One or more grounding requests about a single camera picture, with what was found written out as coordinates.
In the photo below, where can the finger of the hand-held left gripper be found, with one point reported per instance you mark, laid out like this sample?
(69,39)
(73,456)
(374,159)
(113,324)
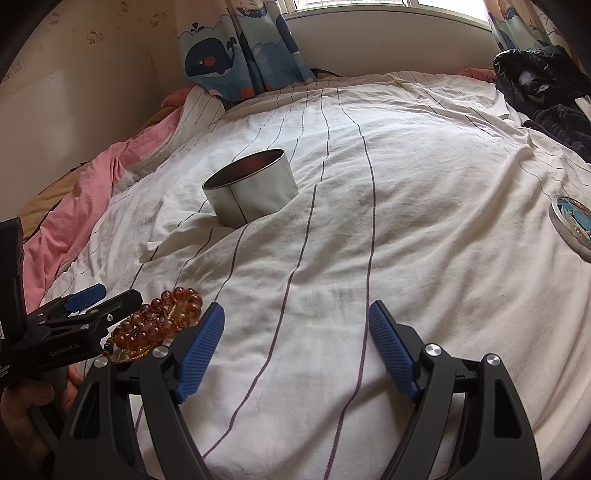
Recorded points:
(120,304)
(87,295)

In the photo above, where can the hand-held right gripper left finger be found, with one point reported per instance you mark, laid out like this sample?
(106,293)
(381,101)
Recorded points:
(198,355)

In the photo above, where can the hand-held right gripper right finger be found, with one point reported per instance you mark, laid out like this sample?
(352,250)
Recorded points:
(392,350)

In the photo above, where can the round silver tin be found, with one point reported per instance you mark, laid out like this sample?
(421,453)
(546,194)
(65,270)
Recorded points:
(258,194)

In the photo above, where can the person's left hand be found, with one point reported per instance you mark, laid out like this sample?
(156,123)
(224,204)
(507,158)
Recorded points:
(18,406)

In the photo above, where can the tan bed sheet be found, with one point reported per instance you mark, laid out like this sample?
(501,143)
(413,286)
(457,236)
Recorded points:
(51,203)

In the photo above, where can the pink blanket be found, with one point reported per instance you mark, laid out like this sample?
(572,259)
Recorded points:
(92,184)

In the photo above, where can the white striped blanket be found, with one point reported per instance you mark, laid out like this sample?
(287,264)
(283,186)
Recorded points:
(415,230)

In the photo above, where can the round printed tin lid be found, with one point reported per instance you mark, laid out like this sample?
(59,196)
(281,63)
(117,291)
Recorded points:
(572,221)

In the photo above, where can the blue whale print curtain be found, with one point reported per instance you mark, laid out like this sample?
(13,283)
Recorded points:
(212,55)

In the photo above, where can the dark knit garment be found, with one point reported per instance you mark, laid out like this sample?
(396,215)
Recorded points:
(558,124)

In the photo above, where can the black shiny jacket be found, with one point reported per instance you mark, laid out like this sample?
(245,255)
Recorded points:
(521,78)

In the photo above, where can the beige cloth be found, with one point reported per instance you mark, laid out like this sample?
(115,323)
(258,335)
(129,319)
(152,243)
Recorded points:
(584,102)

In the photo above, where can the peach and blue curtain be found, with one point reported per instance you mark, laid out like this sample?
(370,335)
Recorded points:
(503,27)

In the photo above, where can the window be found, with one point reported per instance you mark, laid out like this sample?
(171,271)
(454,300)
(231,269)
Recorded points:
(369,3)

